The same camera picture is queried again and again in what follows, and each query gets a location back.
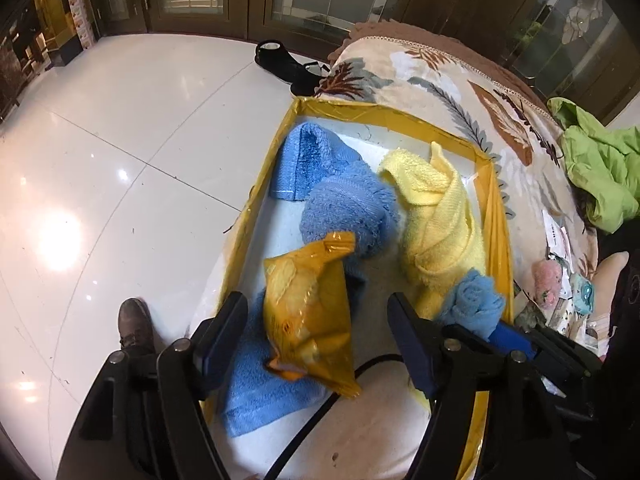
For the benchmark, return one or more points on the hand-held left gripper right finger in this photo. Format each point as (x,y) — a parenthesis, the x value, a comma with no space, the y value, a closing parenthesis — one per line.
(412,340)

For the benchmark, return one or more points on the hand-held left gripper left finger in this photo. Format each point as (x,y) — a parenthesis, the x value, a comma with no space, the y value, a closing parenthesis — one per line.
(215,345)

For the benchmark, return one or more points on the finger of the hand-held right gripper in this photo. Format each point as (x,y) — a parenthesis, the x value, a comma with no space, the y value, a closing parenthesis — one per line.
(515,340)

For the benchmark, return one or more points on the small light blue towel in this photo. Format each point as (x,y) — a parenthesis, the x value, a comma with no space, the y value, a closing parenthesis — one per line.
(472,300)

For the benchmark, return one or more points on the teal cartoon tissue packet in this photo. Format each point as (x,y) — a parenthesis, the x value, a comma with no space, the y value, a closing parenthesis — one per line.
(582,292)

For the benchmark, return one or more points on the yellow snack packet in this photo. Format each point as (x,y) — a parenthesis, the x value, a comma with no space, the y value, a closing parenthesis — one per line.
(310,310)

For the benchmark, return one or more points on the yellow cardboard box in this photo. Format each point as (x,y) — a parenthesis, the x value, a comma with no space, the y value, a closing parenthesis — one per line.
(350,110)

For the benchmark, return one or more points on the pile of small packets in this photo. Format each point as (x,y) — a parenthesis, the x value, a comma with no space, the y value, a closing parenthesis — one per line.
(560,317)

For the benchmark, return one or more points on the pink packet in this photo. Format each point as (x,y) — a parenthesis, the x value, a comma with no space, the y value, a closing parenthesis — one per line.
(546,282)

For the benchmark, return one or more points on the dark brown shoe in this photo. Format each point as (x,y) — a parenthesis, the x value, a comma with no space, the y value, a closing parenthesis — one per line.
(135,325)

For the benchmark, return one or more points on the person's white socked foot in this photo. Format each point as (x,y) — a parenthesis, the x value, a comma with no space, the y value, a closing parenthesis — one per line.
(610,280)

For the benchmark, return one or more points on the black clothing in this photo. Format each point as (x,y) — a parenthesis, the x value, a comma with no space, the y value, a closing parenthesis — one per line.
(631,310)

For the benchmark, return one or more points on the yellow towel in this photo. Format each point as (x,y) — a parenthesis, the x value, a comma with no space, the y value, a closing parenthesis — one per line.
(440,220)

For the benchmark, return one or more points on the green jacket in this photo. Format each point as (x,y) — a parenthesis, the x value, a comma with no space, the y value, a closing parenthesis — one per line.
(600,170)

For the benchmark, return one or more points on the leaf print blanket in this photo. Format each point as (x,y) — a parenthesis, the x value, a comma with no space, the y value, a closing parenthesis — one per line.
(450,90)

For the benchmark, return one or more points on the black boot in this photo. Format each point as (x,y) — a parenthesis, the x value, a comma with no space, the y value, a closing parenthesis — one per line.
(272,55)
(305,80)

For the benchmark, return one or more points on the stack of white boxes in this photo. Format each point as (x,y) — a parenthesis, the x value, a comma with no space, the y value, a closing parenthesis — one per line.
(80,10)

